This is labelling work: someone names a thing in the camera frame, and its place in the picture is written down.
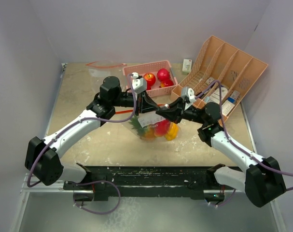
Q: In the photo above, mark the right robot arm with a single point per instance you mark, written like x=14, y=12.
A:
x=259, y=178

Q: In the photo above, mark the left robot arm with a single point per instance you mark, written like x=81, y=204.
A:
x=43, y=155

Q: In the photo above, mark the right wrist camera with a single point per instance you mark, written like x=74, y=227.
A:
x=188, y=95

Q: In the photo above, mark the fake red apple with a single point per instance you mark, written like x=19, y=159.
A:
x=166, y=83
x=163, y=74
x=150, y=78
x=148, y=87

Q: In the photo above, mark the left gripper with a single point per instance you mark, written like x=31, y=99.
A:
x=146, y=105

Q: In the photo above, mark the clear zip bag red apples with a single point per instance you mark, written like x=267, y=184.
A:
x=101, y=69

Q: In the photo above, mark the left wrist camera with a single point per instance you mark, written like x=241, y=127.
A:
x=139, y=84

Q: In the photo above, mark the clear zip bag mixed fruit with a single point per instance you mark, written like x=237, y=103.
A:
x=147, y=119

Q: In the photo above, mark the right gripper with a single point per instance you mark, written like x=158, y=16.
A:
x=175, y=111

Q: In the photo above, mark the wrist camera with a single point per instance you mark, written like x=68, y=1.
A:
x=139, y=84
x=188, y=95

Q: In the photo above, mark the fake pineapple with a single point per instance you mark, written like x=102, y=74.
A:
x=144, y=133

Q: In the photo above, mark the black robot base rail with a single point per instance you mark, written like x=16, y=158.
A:
x=102, y=182

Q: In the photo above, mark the fake yellow pepper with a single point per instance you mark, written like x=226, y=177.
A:
x=172, y=132

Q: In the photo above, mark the orange desk file organizer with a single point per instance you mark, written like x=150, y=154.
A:
x=236, y=70

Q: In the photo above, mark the fake red yellow mango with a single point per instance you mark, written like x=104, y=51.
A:
x=160, y=128

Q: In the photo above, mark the small white box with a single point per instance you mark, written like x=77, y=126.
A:
x=186, y=66

